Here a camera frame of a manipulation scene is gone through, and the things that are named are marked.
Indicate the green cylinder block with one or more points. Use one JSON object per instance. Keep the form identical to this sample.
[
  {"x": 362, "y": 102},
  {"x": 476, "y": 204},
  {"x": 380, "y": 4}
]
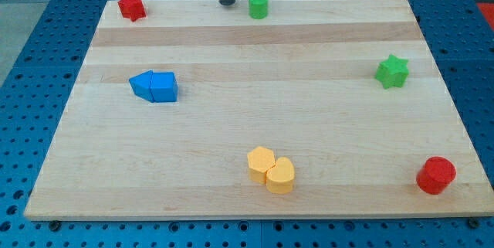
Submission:
[{"x": 258, "y": 9}]

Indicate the green star block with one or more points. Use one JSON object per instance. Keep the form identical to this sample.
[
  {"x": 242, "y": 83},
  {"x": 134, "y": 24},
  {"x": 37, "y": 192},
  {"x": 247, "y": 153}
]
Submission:
[{"x": 392, "y": 72}]

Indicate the red star block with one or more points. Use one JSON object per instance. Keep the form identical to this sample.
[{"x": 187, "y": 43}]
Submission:
[{"x": 132, "y": 9}]

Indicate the yellow hexagon block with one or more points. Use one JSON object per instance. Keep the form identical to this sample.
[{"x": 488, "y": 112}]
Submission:
[{"x": 260, "y": 160}]

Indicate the light wooden board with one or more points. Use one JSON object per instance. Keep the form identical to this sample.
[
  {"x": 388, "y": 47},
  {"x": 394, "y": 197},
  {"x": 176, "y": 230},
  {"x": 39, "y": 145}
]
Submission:
[{"x": 299, "y": 82}]

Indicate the yellow heart block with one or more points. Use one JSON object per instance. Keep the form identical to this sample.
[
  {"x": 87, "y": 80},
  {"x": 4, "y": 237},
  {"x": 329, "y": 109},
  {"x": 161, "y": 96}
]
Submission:
[{"x": 280, "y": 178}]

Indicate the blue cube block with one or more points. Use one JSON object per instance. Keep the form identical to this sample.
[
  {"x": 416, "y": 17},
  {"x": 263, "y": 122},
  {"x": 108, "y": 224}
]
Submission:
[{"x": 164, "y": 87}]

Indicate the blue triangle block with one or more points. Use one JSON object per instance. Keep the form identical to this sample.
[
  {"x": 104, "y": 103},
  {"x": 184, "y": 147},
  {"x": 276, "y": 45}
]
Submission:
[{"x": 141, "y": 85}]

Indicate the red cylinder block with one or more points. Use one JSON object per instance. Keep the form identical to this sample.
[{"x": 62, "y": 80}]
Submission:
[{"x": 436, "y": 174}]

